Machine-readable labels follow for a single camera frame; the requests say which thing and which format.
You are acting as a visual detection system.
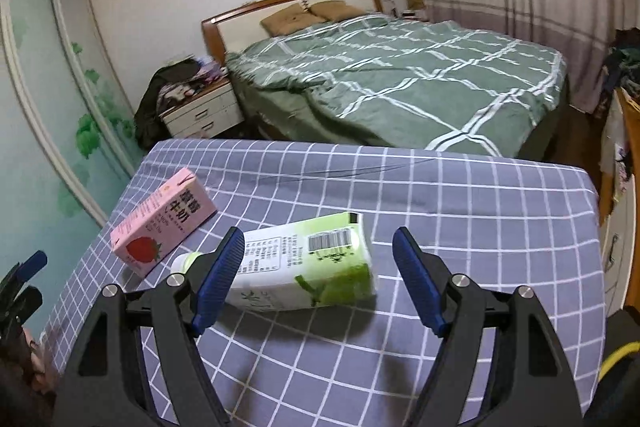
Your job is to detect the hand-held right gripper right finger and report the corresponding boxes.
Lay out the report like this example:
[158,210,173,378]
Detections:
[391,227,583,427]

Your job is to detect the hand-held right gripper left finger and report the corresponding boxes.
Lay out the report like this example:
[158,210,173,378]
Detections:
[55,227,246,427]

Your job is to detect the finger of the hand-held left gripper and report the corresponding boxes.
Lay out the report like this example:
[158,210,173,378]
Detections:
[0,251,49,295]
[7,286,44,324]

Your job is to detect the pink milk carton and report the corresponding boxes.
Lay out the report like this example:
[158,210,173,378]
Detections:
[110,167,218,278]

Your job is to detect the green and white drink carton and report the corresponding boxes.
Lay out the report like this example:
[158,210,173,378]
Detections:
[170,212,377,310]

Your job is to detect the person's left hand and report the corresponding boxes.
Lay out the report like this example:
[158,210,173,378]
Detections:
[19,328,61,395]

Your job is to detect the blue checked tablecloth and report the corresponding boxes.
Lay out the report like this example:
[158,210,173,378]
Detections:
[37,138,608,427]

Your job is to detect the wardrobe with painted sliding doors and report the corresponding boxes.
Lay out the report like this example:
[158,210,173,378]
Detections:
[0,0,151,268]

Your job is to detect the white nightstand with drawers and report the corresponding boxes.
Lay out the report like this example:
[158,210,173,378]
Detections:
[160,79,246,138]

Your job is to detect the dark jacket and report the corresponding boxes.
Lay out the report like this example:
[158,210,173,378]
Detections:
[134,62,201,152]

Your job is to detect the green checked duvet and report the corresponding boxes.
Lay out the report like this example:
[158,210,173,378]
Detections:
[225,13,568,155]

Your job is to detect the pile of colourful clothes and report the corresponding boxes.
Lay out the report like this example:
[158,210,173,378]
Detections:
[160,59,231,105]

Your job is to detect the wooden desk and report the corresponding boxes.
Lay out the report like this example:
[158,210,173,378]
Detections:
[597,87,640,308]

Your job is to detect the wooden bed with white headboard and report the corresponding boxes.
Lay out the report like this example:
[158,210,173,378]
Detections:
[201,0,571,158]

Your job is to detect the brown pillow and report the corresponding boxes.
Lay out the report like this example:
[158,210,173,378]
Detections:
[310,0,368,22]
[260,4,328,35]

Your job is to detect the pile of dark clothes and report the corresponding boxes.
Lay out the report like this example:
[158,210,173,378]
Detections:
[602,27,640,92]

